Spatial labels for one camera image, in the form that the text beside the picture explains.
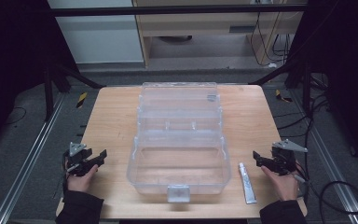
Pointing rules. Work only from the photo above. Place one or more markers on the black metal stand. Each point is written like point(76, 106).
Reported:
point(48, 93)
point(307, 90)

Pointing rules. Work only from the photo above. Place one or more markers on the clear plastic storage box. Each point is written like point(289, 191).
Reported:
point(180, 168)

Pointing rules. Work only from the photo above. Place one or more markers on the silver white ointment tube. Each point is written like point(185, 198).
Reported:
point(247, 183)

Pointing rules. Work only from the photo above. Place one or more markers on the black horizontal bar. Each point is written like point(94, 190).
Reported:
point(167, 11)

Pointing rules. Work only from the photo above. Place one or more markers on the person's left hand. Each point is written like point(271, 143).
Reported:
point(80, 182)

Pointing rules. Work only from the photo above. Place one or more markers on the dark curtain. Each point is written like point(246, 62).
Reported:
point(12, 62)
point(345, 62)

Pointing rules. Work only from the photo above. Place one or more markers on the white plug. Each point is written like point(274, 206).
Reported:
point(272, 65)

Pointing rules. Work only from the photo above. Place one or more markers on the light wooden desk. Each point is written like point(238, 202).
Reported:
point(199, 23)

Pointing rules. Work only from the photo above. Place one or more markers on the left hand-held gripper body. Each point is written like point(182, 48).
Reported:
point(76, 161)

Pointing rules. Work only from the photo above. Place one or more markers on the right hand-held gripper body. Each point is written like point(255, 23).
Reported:
point(284, 160)

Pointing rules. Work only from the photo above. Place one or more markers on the person's right hand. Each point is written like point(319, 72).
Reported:
point(282, 186)

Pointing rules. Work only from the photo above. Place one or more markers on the white cabinet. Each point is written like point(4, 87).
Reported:
point(99, 40)

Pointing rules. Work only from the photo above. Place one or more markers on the aluminium floor rail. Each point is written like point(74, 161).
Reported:
point(322, 149)
point(28, 161)

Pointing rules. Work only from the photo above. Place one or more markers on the yellow black tape strip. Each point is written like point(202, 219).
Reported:
point(81, 100)
point(281, 95)

